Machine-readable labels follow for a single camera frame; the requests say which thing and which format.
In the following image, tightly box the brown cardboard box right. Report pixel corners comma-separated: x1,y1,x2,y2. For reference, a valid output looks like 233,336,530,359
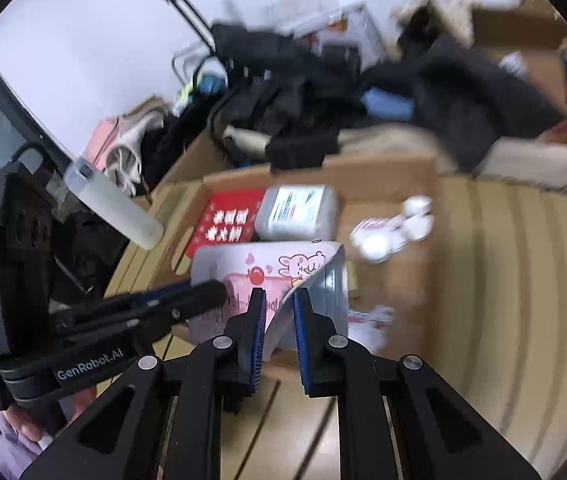
471,6,567,144

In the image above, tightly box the pink cloth in box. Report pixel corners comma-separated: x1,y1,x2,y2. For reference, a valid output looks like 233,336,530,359
83,116,122,170

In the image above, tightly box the black jacket on box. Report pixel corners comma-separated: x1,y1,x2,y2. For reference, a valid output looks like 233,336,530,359
359,36,564,172

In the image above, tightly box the pink and white notebook case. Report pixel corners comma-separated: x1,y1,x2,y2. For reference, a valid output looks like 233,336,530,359
188,242,349,360

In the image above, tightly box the person's left hand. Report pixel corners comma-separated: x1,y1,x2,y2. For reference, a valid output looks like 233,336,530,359
0,386,97,443

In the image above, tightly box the open brown cardboard tray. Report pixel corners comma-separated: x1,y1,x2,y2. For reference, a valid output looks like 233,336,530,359
178,153,439,360

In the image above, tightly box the red box with white text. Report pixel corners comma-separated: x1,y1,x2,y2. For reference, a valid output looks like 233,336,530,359
185,188,266,258

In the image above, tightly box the white thermos bottle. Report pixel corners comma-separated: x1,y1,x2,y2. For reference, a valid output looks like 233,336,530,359
63,157,164,250

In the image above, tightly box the white plastic lotion bottle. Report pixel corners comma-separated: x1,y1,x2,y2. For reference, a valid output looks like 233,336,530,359
256,184,340,242

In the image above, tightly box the brown cardboard box left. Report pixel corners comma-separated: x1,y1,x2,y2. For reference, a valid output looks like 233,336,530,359
151,132,230,197

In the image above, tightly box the brown cardboard box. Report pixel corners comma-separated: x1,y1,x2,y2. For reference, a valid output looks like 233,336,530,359
471,6,567,144
151,132,230,197

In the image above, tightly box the black clothes pile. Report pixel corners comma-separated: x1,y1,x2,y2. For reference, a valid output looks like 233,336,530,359
208,22,367,170

